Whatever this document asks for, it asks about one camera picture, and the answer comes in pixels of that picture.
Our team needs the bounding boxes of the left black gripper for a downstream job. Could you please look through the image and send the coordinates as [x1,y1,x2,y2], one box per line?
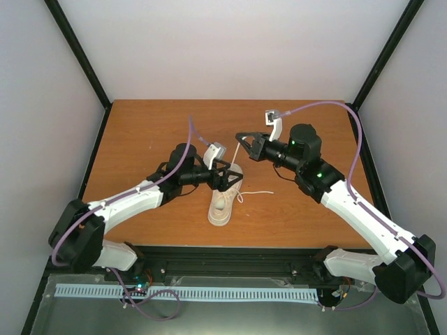
[182,161,244,193]

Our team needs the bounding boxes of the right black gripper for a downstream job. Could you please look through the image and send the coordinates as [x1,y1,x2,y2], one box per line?
[235,132,302,173]

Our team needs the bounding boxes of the beige canvas sneaker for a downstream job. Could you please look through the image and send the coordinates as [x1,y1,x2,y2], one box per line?
[207,180,242,227]

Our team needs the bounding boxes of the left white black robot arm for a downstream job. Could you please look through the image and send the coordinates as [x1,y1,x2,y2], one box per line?
[48,143,243,281]

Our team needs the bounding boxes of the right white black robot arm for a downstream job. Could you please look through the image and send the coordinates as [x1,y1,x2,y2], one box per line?
[235,124,436,304]

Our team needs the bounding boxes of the green lit circuit board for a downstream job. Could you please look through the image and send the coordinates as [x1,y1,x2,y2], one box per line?
[126,270,154,298]

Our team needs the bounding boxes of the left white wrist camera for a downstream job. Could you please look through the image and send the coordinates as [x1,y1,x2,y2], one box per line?
[203,142,226,170]

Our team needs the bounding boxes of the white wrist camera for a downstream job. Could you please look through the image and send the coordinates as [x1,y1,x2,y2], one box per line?
[265,110,283,142]
[203,142,226,170]

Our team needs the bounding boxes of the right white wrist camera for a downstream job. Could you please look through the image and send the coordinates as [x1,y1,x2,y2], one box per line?
[265,110,283,142]

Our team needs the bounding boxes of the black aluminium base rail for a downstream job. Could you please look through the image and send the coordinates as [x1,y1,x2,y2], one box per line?
[41,244,420,290]

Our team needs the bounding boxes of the light blue cable duct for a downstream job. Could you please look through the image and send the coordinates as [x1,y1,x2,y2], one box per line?
[54,283,318,304]

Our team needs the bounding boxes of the right black frame post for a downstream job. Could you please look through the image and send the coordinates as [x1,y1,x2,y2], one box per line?
[351,0,425,111]

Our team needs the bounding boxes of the black frame post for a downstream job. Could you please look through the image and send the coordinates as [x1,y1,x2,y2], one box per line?
[351,0,425,111]
[44,0,113,111]

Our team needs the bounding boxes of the left black frame post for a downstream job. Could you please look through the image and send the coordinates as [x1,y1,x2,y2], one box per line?
[44,0,113,111]

